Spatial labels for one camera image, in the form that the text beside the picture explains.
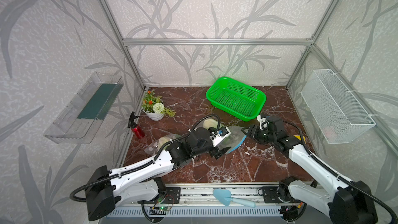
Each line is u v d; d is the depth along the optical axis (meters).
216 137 0.60
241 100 1.12
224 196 0.74
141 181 0.47
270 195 0.74
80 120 0.65
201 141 0.54
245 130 0.78
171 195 0.73
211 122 0.94
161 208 0.71
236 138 0.91
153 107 0.90
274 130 0.63
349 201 0.39
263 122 0.75
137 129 0.87
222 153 0.64
